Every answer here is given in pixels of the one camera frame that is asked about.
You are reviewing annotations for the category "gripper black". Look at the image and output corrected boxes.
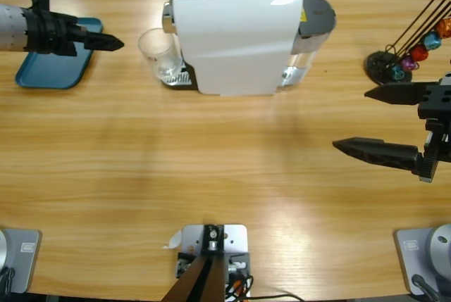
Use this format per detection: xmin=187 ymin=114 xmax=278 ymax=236
xmin=23 ymin=8 xmax=125 ymax=58
xmin=331 ymin=81 xmax=451 ymax=184

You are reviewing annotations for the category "clear glass cup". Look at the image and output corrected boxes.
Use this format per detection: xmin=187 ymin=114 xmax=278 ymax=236
xmin=137 ymin=27 xmax=185 ymax=82

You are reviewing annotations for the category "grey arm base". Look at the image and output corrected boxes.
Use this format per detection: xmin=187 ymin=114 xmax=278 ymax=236
xmin=393 ymin=223 xmax=451 ymax=296
xmin=0 ymin=227 xmax=43 ymax=295

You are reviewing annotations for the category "purple coffee capsule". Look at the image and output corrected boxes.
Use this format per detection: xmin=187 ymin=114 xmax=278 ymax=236
xmin=400 ymin=56 xmax=419 ymax=73

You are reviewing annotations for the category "red coffee capsule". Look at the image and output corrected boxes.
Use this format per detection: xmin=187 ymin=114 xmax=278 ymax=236
xmin=410 ymin=44 xmax=429 ymax=63

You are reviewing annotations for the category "blue coffee capsule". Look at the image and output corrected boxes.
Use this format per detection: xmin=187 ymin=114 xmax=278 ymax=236
xmin=422 ymin=32 xmax=442 ymax=50

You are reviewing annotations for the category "orange coffee capsule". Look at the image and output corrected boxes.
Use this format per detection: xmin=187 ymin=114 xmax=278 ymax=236
xmin=435 ymin=16 xmax=451 ymax=39

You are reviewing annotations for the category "white capsule coffee machine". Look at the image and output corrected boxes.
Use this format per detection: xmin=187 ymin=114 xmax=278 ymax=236
xmin=161 ymin=0 xmax=304 ymax=98

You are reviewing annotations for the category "teal plastic tray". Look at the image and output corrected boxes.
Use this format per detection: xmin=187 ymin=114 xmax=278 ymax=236
xmin=14 ymin=16 xmax=104 ymax=90

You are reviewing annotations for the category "black capsule holder with rods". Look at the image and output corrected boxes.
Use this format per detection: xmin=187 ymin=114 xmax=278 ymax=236
xmin=365 ymin=0 xmax=451 ymax=89

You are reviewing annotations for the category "metal drip tray grate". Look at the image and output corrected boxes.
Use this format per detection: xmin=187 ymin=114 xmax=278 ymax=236
xmin=160 ymin=68 xmax=198 ymax=91

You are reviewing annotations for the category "white paper tab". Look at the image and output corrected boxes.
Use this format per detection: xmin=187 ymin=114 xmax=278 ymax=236
xmin=161 ymin=229 xmax=183 ymax=250

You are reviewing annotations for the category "black base cable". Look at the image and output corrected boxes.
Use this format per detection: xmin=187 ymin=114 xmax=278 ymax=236
xmin=411 ymin=273 xmax=443 ymax=302
xmin=0 ymin=267 xmax=17 ymax=295

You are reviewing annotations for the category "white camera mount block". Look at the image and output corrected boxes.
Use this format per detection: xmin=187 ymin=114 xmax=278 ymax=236
xmin=175 ymin=223 xmax=252 ymax=299

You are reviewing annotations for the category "thin black cable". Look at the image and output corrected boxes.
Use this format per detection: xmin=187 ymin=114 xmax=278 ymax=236
xmin=246 ymin=293 xmax=306 ymax=302

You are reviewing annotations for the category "dark camera post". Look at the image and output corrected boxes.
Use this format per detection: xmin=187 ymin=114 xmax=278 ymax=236
xmin=161 ymin=224 xmax=227 ymax=302

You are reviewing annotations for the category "orange black cable bundle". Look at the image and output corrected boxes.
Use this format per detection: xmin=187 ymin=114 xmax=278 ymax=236
xmin=225 ymin=273 xmax=254 ymax=302

